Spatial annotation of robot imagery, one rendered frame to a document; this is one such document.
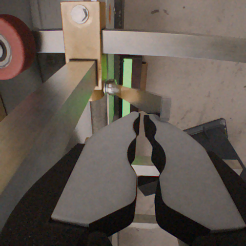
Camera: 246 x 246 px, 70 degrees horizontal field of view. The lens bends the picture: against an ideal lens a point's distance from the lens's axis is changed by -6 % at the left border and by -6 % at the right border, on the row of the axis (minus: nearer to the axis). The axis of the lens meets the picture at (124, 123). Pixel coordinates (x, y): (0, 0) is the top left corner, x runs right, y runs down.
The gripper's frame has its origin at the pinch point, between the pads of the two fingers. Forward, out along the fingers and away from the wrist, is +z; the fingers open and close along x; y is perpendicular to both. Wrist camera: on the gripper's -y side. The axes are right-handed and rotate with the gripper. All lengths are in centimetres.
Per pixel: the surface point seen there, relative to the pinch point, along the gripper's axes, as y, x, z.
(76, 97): 1.2, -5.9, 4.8
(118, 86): 2.2, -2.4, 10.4
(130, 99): 1.1, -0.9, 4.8
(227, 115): 55, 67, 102
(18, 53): -1.5, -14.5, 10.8
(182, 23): -1, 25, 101
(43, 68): 8.8, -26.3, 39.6
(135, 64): 5.0, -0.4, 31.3
